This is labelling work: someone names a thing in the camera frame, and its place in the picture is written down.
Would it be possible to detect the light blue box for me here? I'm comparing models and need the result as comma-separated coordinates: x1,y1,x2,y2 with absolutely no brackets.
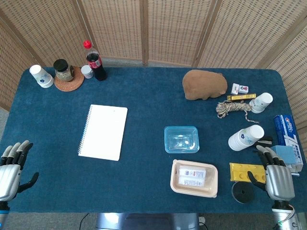
270,144,295,166

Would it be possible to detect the clear container blue lid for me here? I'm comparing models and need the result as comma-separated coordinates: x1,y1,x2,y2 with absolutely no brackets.
164,126,201,154

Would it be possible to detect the white printed package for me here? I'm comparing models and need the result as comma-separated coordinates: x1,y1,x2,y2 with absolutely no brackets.
177,165,207,188

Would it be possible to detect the yellow cheese-shaped block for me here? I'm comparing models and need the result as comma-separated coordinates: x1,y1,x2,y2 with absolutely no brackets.
229,162,267,184

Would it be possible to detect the brown plush capybara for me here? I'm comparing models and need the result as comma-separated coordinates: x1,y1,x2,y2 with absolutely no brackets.
182,69,228,101

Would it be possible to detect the cola bottle red cap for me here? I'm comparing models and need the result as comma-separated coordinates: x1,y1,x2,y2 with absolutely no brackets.
83,40,108,82

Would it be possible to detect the black cable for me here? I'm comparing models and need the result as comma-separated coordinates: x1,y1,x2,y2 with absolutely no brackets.
80,213,90,230

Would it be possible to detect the small white jar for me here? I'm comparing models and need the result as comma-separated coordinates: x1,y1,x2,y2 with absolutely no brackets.
80,64,94,79

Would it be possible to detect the blue toothpaste box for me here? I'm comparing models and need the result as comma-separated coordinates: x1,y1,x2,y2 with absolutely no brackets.
273,114,304,173

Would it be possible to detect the glass jar black lid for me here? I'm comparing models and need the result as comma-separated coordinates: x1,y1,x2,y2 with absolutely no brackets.
53,58,75,83

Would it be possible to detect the bundle of twisted rope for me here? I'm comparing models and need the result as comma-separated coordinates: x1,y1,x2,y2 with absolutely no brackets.
215,100,260,124

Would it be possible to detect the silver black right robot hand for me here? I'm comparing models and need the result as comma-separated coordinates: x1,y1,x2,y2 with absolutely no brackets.
247,145,296,202

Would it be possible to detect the beige plastic tray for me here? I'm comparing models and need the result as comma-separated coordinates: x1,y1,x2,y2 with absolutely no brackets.
170,159,219,198

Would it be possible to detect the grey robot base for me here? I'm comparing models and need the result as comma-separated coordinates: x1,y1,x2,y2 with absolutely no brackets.
95,212,200,230

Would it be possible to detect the round rattan coaster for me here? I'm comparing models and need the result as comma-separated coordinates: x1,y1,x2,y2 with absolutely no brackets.
54,66,85,92

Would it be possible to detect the blue tablecloth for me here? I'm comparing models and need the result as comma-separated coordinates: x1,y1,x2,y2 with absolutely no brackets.
0,66,307,215

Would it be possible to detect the white spiral notebook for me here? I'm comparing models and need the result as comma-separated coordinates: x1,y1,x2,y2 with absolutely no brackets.
77,103,129,162

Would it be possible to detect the black tape roll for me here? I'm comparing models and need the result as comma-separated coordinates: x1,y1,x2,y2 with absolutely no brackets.
231,181,255,205

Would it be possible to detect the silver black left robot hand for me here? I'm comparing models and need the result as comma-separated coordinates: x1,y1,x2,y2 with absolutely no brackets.
0,140,40,202

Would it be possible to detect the long yellow box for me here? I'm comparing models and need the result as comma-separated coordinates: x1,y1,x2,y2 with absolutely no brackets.
226,92,257,102

